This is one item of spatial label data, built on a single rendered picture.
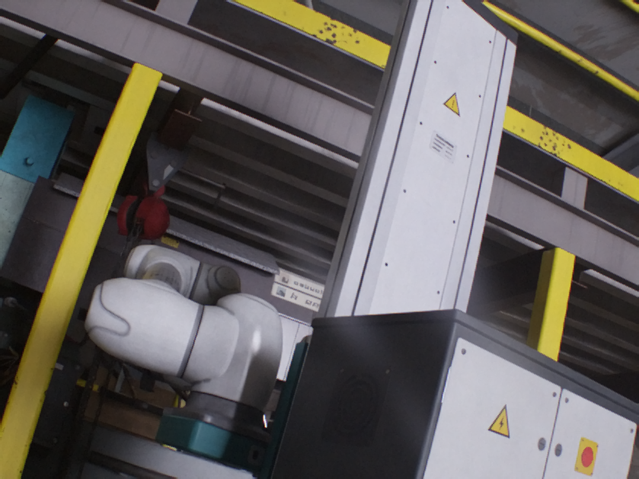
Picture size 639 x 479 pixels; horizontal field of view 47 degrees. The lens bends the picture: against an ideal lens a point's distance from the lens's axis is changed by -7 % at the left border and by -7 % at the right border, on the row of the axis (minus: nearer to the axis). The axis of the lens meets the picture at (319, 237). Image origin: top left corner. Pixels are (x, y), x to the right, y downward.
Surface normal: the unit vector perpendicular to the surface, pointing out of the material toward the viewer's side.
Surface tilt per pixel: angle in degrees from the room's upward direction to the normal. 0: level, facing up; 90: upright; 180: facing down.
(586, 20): 171
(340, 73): 180
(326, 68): 180
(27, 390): 90
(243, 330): 86
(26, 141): 90
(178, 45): 90
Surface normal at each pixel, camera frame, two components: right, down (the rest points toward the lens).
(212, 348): 0.18, -0.22
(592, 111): -0.20, 0.87
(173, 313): 0.36, -0.54
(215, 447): 0.60, -0.11
